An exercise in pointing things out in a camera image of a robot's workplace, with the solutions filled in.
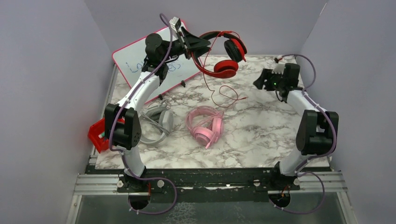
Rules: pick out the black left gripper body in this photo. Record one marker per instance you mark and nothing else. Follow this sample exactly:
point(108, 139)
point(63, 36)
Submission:
point(178, 49)

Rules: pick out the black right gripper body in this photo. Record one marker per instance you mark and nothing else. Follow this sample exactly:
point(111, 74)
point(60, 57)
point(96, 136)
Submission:
point(274, 81)

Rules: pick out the red black headphones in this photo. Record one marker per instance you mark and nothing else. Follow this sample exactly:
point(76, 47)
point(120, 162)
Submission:
point(235, 49)

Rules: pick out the pink headphones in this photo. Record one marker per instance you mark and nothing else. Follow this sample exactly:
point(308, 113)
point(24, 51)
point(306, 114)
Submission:
point(205, 124)

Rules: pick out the grey white headphones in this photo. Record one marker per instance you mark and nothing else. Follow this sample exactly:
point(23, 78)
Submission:
point(161, 117)

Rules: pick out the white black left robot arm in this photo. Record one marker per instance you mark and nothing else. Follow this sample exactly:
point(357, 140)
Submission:
point(122, 125)

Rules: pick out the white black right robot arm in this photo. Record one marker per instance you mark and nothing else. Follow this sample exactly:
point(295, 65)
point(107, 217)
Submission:
point(317, 133)

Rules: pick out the pink framed whiteboard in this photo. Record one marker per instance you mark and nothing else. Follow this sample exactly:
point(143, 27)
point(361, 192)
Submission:
point(129, 60)

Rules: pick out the white green marker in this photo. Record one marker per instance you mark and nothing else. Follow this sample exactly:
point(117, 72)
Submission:
point(102, 135)

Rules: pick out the red plastic bin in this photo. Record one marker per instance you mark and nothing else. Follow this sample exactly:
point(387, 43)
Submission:
point(101, 145)

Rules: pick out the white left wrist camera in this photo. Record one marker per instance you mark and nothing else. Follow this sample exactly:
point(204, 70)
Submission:
point(175, 24)

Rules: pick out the black metal base rail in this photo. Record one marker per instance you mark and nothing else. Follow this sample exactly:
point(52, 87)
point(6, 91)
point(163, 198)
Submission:
point(203, 185)

